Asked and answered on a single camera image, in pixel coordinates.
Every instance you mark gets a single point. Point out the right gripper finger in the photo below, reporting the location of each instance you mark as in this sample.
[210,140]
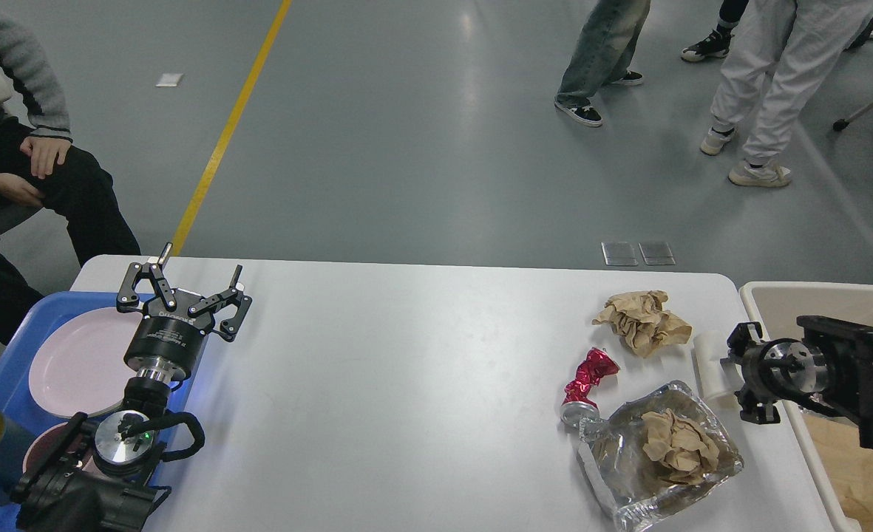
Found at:
[745,345]
[756,408]

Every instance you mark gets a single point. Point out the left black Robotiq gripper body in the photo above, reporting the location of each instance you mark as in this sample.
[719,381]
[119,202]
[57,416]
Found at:
[179,340]

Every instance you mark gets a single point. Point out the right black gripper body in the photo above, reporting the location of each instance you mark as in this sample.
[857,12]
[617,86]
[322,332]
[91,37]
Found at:
[785,369]

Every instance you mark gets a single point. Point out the upside-down white paper cup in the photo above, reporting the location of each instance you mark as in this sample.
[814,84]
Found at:
[718,377]

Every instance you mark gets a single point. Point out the pink plate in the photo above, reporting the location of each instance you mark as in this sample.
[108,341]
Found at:
[81,367]

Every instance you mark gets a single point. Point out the foil sheet bottom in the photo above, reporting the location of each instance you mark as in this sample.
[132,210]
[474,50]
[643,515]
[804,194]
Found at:
[629,486]

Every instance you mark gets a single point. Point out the pink HOME mug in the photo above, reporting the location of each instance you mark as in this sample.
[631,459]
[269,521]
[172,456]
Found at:
[47,442]

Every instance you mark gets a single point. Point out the red foil wrapper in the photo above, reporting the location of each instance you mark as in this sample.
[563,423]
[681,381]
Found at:
[577,405]

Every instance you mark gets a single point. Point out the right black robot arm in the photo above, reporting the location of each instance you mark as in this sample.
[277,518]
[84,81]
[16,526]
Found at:
[849,349]

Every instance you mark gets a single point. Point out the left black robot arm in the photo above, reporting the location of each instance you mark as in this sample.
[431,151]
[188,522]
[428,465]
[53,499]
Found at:
[98,475]

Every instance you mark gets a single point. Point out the brown paper in foil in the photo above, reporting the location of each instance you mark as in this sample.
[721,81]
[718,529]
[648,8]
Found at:
[683,450]

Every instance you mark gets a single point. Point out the seated person black pants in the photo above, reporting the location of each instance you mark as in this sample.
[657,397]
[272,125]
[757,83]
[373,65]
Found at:
[39,165]

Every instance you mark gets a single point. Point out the crumpled brown paper ball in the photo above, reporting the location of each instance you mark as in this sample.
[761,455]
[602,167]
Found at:
[643,323]

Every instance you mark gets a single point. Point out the right metal floor plate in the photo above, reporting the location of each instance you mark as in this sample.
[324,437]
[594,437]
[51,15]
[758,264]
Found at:
[657,253]

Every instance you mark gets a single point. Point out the metal floor plate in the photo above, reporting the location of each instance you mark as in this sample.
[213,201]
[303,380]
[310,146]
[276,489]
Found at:
[657,253]
[620,254]

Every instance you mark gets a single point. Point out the beige plastic bin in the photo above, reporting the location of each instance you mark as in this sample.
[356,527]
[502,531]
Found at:
[776,305]

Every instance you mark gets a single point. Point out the left metal floor plate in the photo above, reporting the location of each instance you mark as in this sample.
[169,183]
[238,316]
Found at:
[620,254]

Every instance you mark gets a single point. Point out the blue plastic tray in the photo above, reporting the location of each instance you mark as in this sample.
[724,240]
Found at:
[46,317]

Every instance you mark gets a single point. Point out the tripod stand leg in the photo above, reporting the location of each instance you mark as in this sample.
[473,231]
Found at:
[844,122]

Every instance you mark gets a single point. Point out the person black red-striped pants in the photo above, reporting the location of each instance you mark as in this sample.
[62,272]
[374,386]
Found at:
[717,43]

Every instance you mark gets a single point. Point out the person grey sweatpants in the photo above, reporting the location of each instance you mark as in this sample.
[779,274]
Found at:
[782,52]

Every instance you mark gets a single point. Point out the person black hoodie faded jeans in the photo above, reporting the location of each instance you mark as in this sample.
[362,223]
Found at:
[602,56]

